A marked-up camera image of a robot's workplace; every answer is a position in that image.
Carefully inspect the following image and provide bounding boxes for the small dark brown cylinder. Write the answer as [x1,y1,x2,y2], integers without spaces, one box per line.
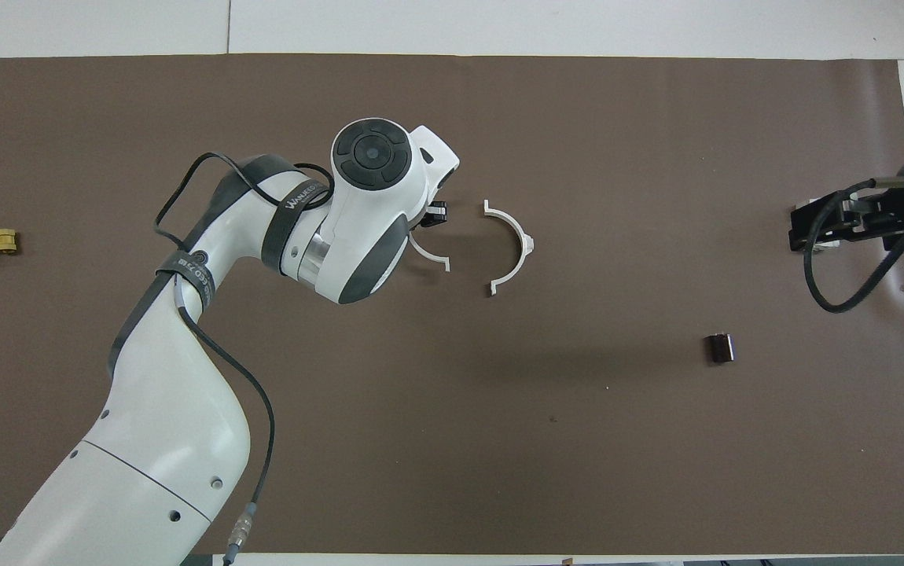
[704,333,737,365]

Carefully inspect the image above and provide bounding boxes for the white half-ring pipe clamp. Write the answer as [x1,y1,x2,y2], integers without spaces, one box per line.
[483,199,536,298]
[408,231,452,274]

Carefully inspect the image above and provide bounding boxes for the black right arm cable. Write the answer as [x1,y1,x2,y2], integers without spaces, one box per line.
[803,176,904,325]

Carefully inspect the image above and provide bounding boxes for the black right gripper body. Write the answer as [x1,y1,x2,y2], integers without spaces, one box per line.
[788,185,904,253]

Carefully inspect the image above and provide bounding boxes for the brown table mat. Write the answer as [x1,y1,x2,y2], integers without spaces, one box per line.
[0,53,904,556]

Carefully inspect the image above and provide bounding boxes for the grey circuit breaker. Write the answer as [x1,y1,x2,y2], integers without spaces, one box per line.
[812,195,843,249]

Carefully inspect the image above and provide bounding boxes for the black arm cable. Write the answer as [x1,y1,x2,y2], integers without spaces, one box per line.
[803,176,904,325]
[153,151,336,566]

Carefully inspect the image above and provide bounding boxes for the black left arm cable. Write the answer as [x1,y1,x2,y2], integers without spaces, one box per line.
[153,151,336,566]

